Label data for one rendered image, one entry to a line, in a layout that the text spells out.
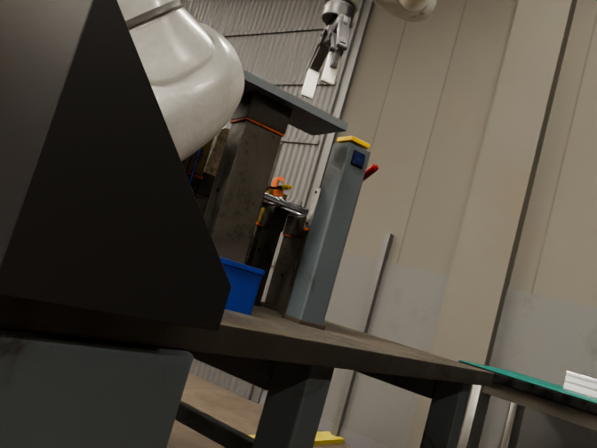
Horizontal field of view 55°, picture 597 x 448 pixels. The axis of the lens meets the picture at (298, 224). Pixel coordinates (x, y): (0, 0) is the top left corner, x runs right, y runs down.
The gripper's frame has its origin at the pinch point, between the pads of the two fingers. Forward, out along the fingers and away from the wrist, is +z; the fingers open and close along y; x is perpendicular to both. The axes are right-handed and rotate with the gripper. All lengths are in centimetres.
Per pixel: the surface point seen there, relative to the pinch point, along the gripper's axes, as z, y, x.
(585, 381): 50, 59, -161
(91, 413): 66, -61, 31
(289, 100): 9.4, -10.3, 8.0
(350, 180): 18.7, -1.1, -14.0
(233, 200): 33.1, -8.1, 12.9
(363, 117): -79, 228, -102
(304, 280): 44.6, 0.8, -10.3
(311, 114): 9.6, -8.1, 1.9
